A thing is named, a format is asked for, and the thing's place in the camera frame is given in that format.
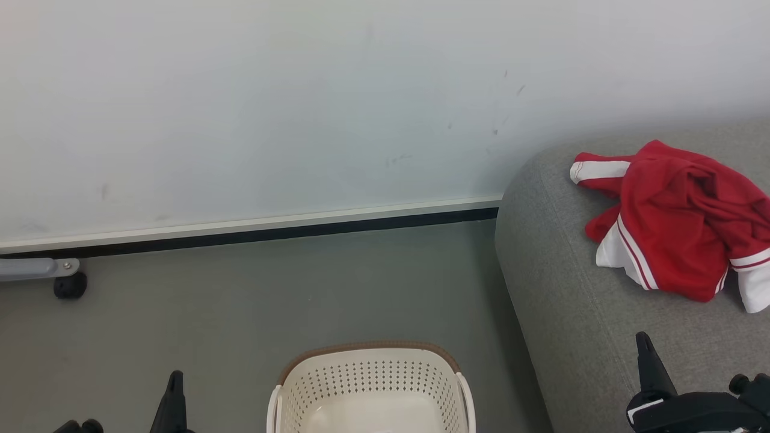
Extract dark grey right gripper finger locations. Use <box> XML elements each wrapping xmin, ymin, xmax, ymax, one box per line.
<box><xmin>636</xmin><ymin>331</ymin><xmax>678</xmax><ymax>396</ymax></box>

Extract white and black baseboard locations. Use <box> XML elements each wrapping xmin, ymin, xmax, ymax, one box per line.
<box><xmin>0</xmin><ymin>195</ymin><xmax>504</xmax><ymax>260</ymax></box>

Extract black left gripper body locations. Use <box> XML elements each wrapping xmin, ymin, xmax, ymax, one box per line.
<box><xmin>53</xmin><ymin>419</ymin><xmax>104</xmax><ymax>433</ymax></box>

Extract red jersey with white cuffs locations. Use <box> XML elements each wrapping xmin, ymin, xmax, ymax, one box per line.
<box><xmin>594</xmin><ymin>140</ymin><xmax>770</xmax><ymax>315</ymax></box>

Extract cream perforated plastic laundry basket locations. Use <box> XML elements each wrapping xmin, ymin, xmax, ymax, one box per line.
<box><xmin>266</xmin><ymin>341</ymin><xmax>477</xmax><ymax>433</ymax></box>

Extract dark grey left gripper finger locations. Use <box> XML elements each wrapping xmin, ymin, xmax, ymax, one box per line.
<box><xmin>150</xmin><ymin>370</ymin><xmax>192</xmax><ymax>433</ymax></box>

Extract red shorts with wide white stripe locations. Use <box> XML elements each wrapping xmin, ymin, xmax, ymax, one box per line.
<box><xmin>569</xmin><ymin>152</ymin><xmax>633</xmax><ymax>244</ymax></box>

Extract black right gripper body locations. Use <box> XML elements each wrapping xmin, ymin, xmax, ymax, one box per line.
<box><xmin>626</xmin><ymin>373</ymin><xmax>770</xmax><ymax>433</ymax></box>

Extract grey fabric sofa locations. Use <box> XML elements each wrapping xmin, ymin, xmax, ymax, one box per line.
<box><xmin>494</xmin><ymin>120</ymin><xmax>770</xmax><ymax>433</ymax></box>

